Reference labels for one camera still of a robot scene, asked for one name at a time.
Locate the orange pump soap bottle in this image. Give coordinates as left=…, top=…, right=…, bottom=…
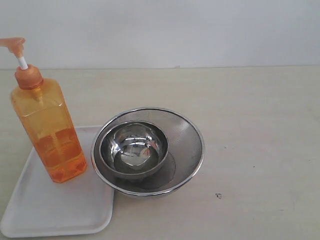
left=0, top=37, right=87, bottom=183

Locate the small stainless steel bowl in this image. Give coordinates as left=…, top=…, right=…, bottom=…
left=97, top=120, right=169, bottom=181

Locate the steel mesh strainer basket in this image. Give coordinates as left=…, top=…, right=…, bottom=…
left=90, top=107, right=205, bottom=199

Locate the white rectangular plastic tray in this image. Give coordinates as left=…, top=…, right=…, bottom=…
left=0, top=126, right=114, bottom=238

